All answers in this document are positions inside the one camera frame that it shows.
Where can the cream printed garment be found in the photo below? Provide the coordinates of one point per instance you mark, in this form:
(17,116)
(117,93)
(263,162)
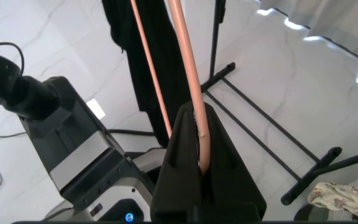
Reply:
(340,196)

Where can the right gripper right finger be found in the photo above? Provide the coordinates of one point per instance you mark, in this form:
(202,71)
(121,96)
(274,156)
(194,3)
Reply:
(232,186)

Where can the black t-shirt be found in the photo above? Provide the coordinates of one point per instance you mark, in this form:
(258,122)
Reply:
(166,46)

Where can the black clothes rack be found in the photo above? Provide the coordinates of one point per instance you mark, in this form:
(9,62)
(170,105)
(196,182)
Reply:
(217,31)

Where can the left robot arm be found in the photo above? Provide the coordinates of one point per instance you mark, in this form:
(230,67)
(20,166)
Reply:
(20,93)

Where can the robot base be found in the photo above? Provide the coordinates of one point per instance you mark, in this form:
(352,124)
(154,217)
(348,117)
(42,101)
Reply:
(82,161)

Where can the pink clothes hanger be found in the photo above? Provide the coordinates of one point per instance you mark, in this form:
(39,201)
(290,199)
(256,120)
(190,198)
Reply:
(191,68)

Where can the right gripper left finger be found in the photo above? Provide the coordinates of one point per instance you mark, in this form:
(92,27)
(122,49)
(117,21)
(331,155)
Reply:
(176,180)

